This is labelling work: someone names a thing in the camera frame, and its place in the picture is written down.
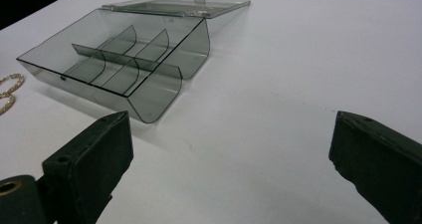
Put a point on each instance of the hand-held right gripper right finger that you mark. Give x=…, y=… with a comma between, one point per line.
x=381, y=164

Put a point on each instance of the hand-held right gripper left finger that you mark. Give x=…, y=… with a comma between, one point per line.
x=89, y=164

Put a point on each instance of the clear grey plastic compartment box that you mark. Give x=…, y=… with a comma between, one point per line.
x=109, y=71

